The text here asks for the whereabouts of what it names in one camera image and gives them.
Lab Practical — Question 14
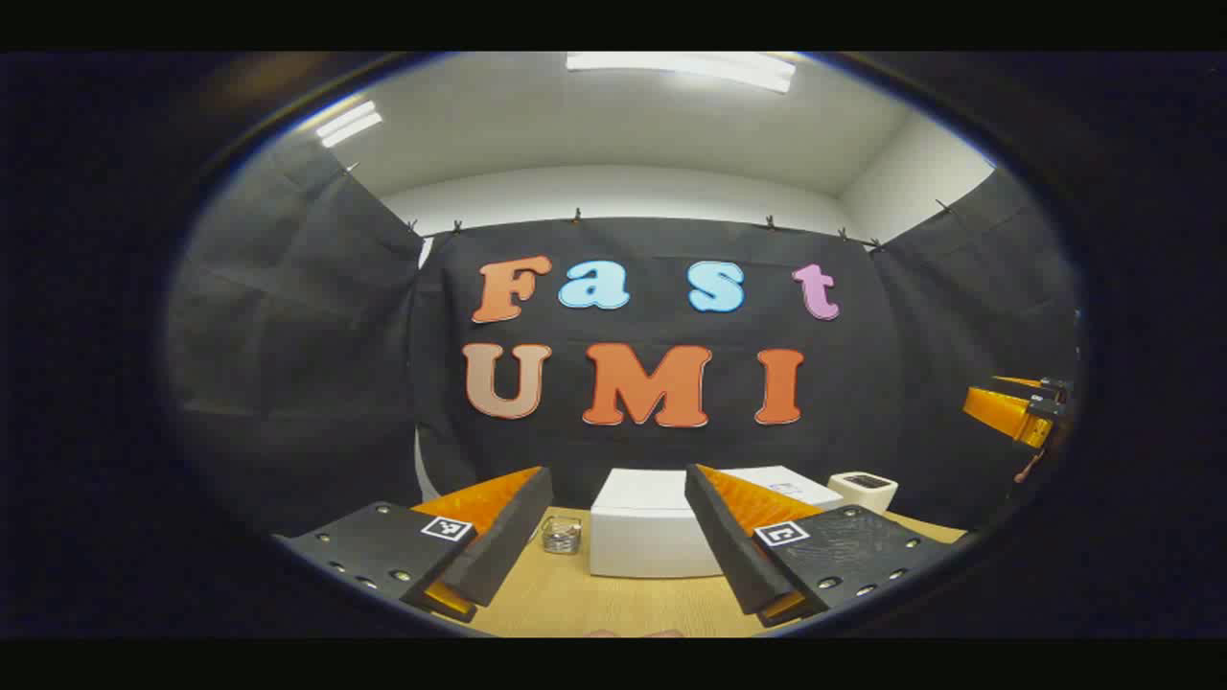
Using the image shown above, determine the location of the white toaster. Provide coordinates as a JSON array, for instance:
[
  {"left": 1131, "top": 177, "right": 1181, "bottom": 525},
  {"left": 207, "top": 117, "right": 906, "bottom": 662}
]
[{"left": 827, "top": 471, "right": 899, "bottom": 516}]

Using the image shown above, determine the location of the long ceiling light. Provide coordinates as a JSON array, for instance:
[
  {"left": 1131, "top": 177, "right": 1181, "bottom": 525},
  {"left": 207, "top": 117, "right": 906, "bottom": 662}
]
[{"left": 316, "top": 101, "right": 382, "bottom": 148}]

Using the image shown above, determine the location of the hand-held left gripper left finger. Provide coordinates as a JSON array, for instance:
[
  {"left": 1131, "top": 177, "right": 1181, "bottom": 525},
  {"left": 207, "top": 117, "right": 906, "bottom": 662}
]
[{"left": 276, "top": 467, "right": 555, "bottom": 624}]

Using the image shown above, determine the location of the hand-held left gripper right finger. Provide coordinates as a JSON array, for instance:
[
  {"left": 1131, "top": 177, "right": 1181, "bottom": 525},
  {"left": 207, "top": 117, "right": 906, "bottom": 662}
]
[{"left": 684, "top": 464, "right": 960, "bottom": 629}]

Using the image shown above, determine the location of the black backdrop cloth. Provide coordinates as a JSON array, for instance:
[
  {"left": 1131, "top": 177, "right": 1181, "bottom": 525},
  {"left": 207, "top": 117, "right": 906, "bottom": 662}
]
[{"left": 165, "top": 144, "right": 1084, "bottom": 538}]

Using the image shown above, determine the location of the white microwave oven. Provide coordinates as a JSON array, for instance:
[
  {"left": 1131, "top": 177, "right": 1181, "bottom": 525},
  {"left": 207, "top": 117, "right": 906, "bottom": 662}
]
[{"left": 590, "top": 467, "right": 845, "bottom": 579}]

